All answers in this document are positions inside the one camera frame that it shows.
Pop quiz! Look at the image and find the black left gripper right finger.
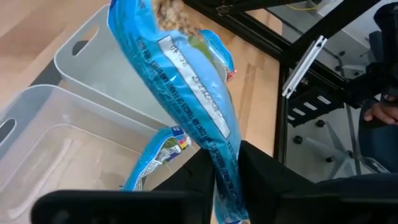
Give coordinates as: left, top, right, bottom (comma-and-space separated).
239, 140, 318, 224

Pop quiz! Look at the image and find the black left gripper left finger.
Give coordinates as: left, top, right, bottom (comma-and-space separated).
154, 148, 216, 224

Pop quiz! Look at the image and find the blue granola bar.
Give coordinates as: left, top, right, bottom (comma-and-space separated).
107, 0, 249, 224
121, 126, 192, 192

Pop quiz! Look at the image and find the office chair base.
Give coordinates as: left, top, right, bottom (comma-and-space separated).
292, 119, 391, 180

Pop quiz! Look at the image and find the person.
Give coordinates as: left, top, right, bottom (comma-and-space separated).
357, 1, 398, 174

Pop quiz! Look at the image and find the white aluminium extrusion piece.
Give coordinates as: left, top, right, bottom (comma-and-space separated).
281, 35, 328, 100

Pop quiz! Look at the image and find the white plastic bin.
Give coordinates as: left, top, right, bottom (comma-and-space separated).
53, 2, 178, 129

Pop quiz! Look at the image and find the clear plastic bin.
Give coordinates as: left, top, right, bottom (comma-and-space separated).
0, 84, 200, 224

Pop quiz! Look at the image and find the person's hand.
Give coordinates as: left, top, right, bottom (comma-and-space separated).
363, 95, 398, 126

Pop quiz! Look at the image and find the black bracket with white labels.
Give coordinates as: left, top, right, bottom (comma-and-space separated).
286, 86, 345, 128

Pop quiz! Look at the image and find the black table frame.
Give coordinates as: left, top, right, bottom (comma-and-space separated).
183, 0, 382, 162

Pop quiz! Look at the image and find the yellow cable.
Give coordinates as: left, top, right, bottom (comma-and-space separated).
285, 2, 320, 12

